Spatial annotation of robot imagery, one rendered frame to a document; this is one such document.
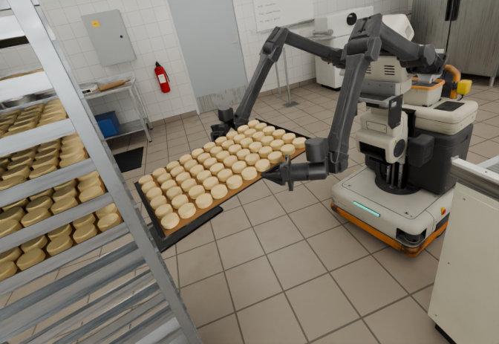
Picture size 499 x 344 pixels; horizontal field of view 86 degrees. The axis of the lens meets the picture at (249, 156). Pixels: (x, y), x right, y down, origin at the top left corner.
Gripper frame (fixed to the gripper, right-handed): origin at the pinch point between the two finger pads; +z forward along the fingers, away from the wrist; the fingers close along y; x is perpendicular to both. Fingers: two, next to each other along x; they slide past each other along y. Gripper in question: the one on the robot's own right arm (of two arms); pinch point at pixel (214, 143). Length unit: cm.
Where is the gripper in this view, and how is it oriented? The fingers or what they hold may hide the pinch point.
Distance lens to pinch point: 117.8
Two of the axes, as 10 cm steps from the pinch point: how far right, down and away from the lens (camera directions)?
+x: 9.5, -1.0, -3.0
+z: -2.0, 5.3, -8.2
